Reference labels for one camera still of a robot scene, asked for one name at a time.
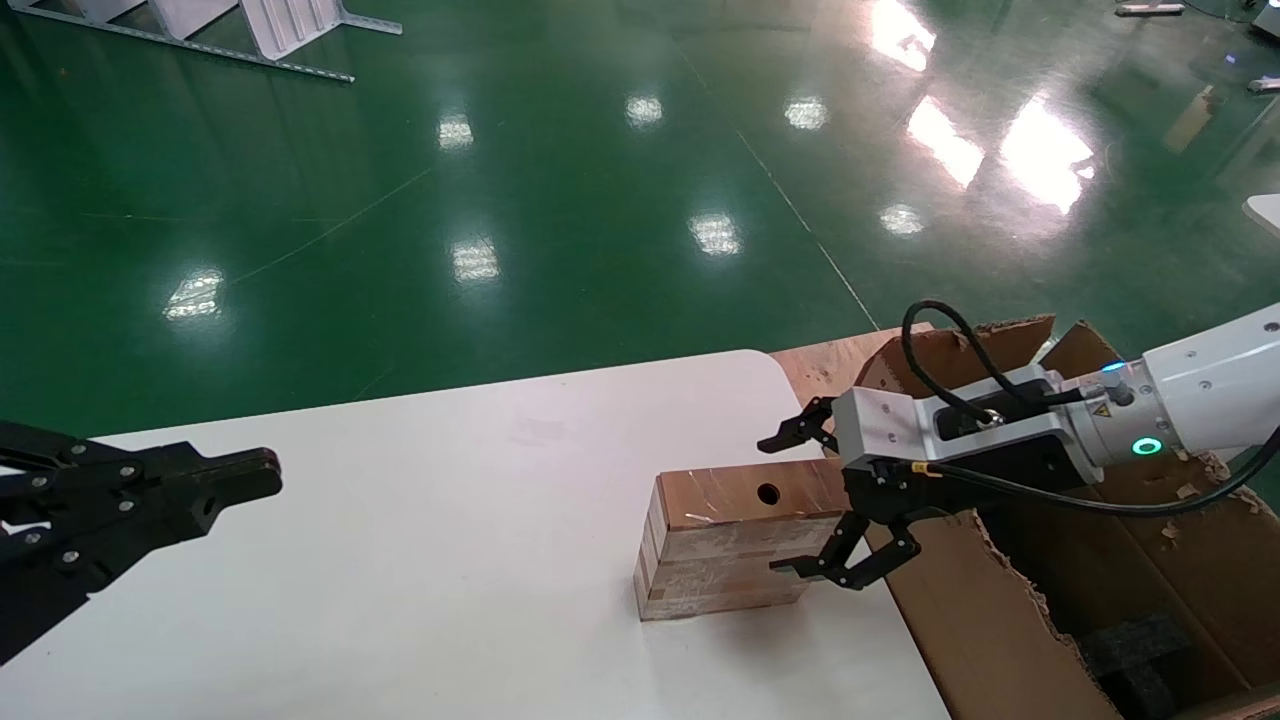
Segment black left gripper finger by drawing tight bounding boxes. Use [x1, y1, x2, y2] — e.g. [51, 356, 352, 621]
[0, 420, 283, 511]
[0, 498, 219, 666]

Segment small brown cardboard box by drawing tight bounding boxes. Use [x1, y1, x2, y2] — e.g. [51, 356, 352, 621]
[633, 458, 861, 623]

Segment black cable with yellow tag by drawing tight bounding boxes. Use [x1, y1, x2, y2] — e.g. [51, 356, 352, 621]
[875, 425, 1280, 516]

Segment white metal frame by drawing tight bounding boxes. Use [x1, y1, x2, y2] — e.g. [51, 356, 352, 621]
[10, 0, 403, 83]

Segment black braided cable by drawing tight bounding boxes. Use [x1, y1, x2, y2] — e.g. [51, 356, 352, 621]
[900, 298, 1086, 426]

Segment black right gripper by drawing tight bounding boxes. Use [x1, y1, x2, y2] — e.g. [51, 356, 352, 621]
[757, 397, 1101, 591]

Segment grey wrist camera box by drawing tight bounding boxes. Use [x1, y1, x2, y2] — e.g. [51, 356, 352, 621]
[830, 385, 941, 466]

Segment big torn cardboard box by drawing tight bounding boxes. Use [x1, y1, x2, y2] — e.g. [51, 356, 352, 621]
[770, 315, 1280, 720]

